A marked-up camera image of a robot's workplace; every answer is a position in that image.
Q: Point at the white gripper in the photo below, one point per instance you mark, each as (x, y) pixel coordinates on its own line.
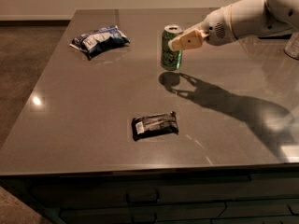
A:
(215, 28)

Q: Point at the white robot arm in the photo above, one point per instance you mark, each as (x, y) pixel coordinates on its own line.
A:
(244, 18)

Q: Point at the black rxbar chocolate wrapper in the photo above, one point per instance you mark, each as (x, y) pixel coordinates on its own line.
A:
(153, 125)

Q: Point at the blue white chip bag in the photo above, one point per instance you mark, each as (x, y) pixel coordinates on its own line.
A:
(99, 41)

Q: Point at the dark cabinet drawers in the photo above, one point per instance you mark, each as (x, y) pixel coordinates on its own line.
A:
(185, 198)

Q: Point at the black wire basket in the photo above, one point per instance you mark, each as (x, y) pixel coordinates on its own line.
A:
(269, 18)

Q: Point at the upper drawer handle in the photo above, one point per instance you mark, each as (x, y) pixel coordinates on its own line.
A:
(143, 196)

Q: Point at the drawer handle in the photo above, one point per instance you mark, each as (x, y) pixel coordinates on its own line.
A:
(143, 196)
(144, 218)

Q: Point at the lower drawer handle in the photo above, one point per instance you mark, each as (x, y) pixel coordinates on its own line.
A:
(144, 218)

